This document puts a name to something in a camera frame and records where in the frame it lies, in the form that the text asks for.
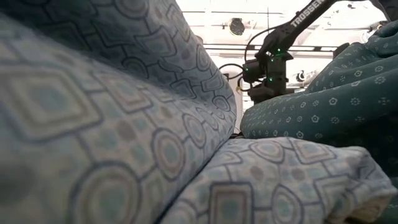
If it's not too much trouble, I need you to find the teal dotted shirt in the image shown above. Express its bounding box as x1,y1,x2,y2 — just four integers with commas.
240,20,398,175

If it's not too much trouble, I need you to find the light blue patterned garment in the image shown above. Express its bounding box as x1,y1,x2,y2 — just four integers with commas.
0,0,398,224

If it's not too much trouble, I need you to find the round dark ceiling fixture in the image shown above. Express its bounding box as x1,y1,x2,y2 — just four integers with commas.
229,17,246,37

